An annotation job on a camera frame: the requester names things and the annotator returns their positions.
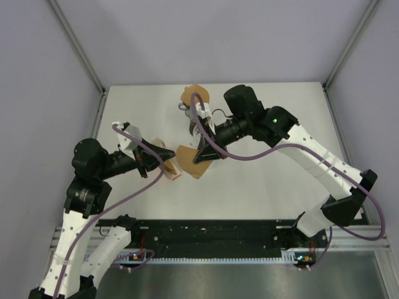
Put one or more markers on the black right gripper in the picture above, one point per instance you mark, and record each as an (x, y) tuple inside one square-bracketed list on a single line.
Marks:
[(207, 152)]

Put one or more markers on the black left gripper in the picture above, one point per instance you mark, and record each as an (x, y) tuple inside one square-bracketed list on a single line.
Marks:
[(144, 158)]

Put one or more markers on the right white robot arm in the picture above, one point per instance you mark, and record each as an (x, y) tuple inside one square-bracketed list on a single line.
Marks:
[(348, 187)]

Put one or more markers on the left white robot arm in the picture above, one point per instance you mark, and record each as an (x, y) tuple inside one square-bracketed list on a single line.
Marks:
[(73, 274)]

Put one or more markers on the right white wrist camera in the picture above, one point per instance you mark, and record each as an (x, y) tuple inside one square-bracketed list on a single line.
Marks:
[(205, 114)]

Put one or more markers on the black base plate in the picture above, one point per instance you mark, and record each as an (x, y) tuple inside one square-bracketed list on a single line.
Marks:
[(208, 239)]

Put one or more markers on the aluminium frame rail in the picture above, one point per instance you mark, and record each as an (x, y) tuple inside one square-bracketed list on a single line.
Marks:
[(75, 45)]

